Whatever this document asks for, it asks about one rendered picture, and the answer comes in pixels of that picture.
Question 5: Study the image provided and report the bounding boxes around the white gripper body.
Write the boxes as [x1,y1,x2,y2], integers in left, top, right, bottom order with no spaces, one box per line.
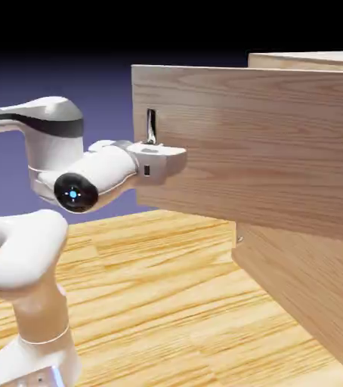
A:
[128,141,188,178]

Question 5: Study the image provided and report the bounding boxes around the curved silver door handle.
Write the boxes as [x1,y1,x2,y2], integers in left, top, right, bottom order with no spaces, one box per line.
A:
[142,107,158,145]

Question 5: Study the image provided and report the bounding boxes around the light wood cabinet door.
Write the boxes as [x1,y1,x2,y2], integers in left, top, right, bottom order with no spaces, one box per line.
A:
[131,63,343,243]

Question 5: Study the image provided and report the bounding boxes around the light wood cabinet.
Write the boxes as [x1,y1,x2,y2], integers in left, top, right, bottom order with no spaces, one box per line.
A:
[230,50,343,376]

